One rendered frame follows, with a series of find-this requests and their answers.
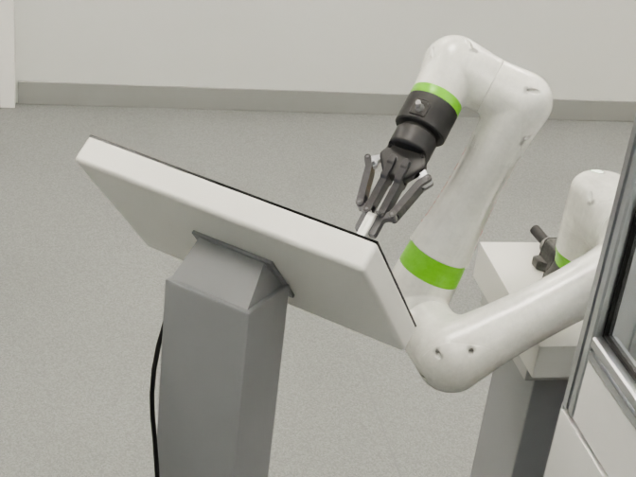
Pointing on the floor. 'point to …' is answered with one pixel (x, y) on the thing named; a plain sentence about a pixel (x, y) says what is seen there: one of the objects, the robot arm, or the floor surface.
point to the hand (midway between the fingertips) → (364, 234)
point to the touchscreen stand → (218, 382)
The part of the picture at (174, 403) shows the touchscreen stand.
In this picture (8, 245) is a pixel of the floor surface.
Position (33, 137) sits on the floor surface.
